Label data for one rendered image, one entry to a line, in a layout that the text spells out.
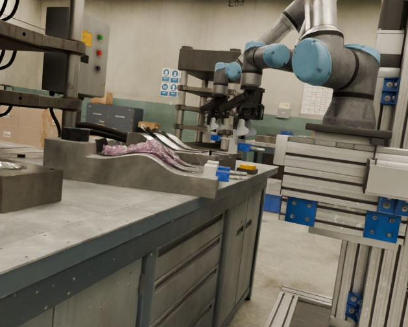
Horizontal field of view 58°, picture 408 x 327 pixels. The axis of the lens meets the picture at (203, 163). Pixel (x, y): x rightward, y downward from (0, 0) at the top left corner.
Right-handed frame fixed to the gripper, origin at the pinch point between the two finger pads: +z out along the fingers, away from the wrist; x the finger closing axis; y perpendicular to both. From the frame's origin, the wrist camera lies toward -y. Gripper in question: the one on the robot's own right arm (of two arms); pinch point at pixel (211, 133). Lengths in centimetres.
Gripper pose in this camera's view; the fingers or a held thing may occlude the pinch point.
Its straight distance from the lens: 191.2
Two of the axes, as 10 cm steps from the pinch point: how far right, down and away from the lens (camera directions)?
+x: 5.2, -0.4, 8.5
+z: -1.1, 9.9, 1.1
